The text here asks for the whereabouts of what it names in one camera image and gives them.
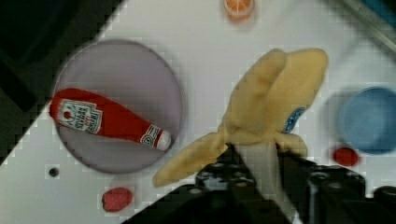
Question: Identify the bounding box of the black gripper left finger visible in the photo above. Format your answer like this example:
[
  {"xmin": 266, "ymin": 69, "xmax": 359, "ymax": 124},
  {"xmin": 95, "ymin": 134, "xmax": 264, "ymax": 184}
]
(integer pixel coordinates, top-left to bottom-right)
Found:
[{"xmin": 121, "ymin": 146, "xmax": 291, "ymax": 224}]

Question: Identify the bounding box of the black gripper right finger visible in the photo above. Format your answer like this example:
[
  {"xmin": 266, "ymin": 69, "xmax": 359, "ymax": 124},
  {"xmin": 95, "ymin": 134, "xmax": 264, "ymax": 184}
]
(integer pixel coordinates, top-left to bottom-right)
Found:
[{"xmin": 278, "ymin": 152, "xmax": 396, "ymax": 224}]

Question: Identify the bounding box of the yellow plush peeled banana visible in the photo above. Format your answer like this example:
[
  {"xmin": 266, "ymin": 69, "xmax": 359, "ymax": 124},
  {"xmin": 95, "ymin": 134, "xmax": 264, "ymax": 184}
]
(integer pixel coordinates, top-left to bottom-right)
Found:
[{"xmin": 152, "ymin": 49, "xmax": 329, "ymax": 220}]

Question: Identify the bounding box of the small red tomato toy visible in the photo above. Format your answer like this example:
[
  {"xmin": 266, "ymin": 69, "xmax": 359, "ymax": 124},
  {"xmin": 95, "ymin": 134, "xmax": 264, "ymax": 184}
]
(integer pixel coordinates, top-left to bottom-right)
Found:
[{"xmin": 332, "ymin": 147, "xmax": 360, "ymax": 167}]

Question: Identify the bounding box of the blue cup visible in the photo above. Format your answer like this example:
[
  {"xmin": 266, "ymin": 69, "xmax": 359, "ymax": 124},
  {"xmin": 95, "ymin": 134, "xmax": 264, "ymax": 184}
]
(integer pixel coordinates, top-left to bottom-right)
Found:
[{"xmin": 337, "ymin": 87, "xmax": 396, "ymax": 155}]

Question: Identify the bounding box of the red plush strawberry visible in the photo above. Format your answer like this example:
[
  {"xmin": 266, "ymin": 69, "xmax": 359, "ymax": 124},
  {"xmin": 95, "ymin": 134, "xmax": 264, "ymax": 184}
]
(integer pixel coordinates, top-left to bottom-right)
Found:
[{"xmin": 102, "ymin": 187, "xmax": 134, "ymax": 213}]

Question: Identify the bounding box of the grey round plate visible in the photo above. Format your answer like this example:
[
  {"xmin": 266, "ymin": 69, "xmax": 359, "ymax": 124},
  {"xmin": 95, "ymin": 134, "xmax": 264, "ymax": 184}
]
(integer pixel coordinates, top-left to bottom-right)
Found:
[{"xmin": 52, "ymin": 39, "xmax": 184, "ymax": 174}]

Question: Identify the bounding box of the red plush ketchup bottle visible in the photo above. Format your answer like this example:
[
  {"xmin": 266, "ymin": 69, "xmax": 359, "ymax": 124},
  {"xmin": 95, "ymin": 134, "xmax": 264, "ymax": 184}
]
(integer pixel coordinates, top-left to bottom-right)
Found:
[{"xmin": 49, "ymin": 89, "xmax": 171, "ymax": 150}]

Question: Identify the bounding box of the orange slice toy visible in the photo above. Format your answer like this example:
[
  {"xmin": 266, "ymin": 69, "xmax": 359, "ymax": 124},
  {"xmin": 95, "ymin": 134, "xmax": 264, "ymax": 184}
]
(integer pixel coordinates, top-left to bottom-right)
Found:
[{"xmin": 223, "ymin": 0, "xmax": 255, "ymax": 21}]

